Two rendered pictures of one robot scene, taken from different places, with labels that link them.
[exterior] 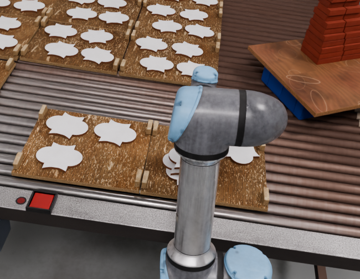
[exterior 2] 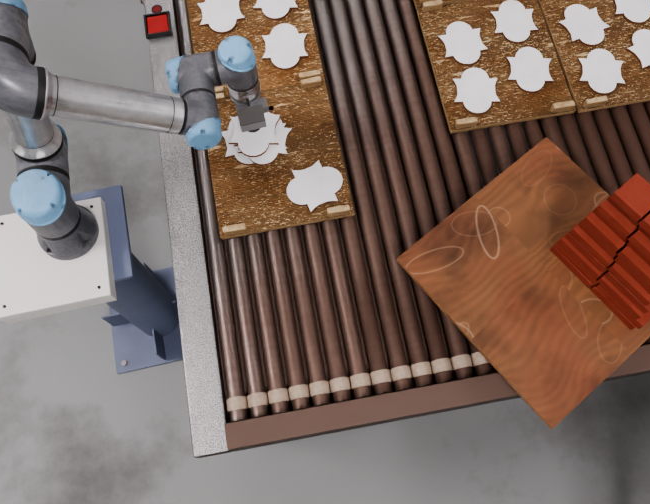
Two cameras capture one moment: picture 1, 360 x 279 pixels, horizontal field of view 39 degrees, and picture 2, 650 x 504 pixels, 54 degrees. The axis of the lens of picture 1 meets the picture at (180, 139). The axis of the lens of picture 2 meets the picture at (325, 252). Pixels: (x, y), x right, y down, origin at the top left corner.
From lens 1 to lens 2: 1.65 m
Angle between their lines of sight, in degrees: 50
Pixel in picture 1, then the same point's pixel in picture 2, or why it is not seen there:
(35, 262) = not seen: hidden behind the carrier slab
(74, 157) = (224, 24)
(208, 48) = (555, 97)
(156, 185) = not seen: hidden behind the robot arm
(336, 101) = (447, 287)
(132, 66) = (442, 18)
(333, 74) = (533, 279)
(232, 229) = (183, 208)
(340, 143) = (406, 323)
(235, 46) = (604, 135)
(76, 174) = (203, 36)
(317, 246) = (187, 303)
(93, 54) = not seen: outside the picture
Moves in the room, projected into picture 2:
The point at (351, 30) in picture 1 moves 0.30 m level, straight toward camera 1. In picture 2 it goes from (630, 274) to (485, 256)
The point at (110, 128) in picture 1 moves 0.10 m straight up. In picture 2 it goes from (288, 38) to (286, 14)
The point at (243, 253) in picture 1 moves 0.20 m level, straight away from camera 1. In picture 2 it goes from (43, 184) to (130, 188)
